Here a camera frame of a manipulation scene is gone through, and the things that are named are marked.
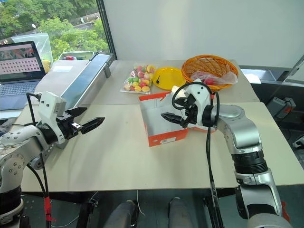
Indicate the white power strip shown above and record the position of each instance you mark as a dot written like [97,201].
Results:
[299,142]

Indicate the orange cardboard box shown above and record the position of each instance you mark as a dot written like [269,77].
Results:
[166,140]

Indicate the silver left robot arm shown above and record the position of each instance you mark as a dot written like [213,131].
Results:
[16,147]

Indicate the grey tray with toy fruit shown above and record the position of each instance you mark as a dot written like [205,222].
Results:
[76,54]

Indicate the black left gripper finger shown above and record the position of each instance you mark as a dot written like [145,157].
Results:
[93,124]
[77,111]

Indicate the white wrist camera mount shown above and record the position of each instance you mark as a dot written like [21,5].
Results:
[48,107]
[199,95]

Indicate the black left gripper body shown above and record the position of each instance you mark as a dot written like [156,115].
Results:
[67,129]

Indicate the clear plastic storage bin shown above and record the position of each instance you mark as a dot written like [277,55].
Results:
[44,45]

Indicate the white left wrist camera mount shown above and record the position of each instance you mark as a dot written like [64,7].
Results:
[48,107]

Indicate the yellow toy fruit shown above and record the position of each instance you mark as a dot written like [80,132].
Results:
[46,65]

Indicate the orange woven basket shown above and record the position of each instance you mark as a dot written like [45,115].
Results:
[190,66]

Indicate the aluminium frame bar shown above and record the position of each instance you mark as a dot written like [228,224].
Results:
[294,67]

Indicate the clear bag of toy fruit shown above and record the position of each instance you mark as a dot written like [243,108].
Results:
[139,80]

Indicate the open laptop computer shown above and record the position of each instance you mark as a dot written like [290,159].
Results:
[19,61]

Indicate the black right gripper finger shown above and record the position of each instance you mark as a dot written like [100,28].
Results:
[172,117]
[182,102]

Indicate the grey power adapter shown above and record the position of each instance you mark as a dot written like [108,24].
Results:
[280,104]

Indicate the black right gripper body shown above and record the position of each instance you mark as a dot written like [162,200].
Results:
[192,114]

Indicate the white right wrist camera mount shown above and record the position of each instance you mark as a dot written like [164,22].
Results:
[199,95]

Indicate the dark rounded shape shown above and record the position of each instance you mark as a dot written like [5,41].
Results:
[179,213]
[124,213]

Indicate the clear bag with red items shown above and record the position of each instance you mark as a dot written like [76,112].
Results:
[225,78]

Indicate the black window frame post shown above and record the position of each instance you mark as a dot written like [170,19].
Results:
[107,28]

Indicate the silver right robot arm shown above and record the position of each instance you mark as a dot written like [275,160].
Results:
[242,133]

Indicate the small black stem piece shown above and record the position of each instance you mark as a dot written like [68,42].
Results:
[157,80]

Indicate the yellow plastic plate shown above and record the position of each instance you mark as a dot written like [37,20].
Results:
[171,77]

